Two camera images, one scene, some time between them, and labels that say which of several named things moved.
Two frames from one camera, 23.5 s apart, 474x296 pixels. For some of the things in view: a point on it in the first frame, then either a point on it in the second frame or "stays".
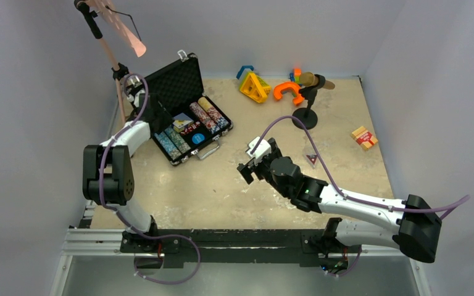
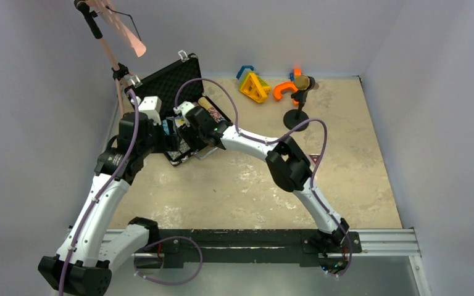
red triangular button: [312, 158] stays
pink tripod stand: [110, 10] stays
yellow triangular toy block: [255, 87] stays
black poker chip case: [197, 123] stays
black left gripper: [167, 119] -> [167, 142]
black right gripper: [246, 170] -> [187, 132]
